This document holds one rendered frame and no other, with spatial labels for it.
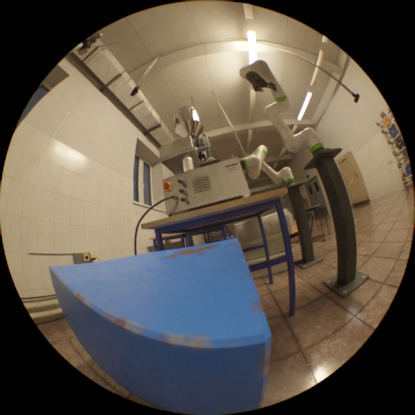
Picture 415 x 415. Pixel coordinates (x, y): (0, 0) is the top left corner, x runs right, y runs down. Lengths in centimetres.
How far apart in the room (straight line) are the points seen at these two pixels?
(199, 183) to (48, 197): 150
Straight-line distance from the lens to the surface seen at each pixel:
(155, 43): 388
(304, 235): 153
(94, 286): 15
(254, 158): 103
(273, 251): 146
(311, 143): 102
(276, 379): 68
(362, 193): 572
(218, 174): 70
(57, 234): 154
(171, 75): 400
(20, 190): 161
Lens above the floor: 64
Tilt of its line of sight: 12 degrees up
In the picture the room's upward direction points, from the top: 12 degrees counter-clockwise
